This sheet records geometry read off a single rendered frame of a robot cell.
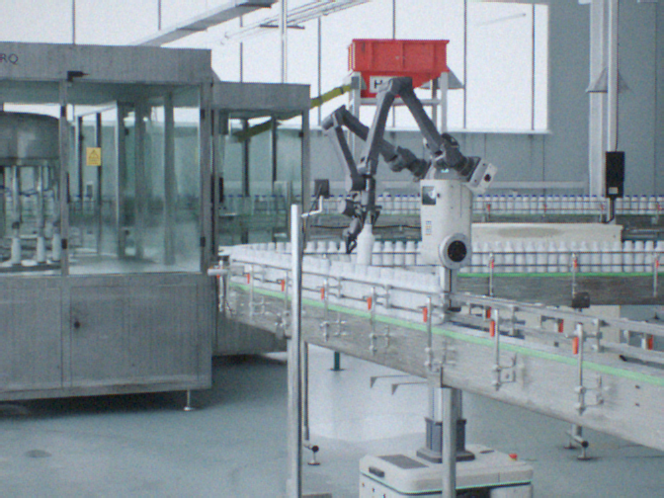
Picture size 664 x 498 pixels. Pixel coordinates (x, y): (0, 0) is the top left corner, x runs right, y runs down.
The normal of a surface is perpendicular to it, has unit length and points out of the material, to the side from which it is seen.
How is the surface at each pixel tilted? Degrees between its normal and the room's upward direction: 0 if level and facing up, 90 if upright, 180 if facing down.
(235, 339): 89
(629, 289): 90
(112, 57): 90
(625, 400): 90
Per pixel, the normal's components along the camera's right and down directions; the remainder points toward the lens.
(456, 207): 0.38, 0.05
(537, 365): -0.92, 0.02
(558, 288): 0.07, 0.05
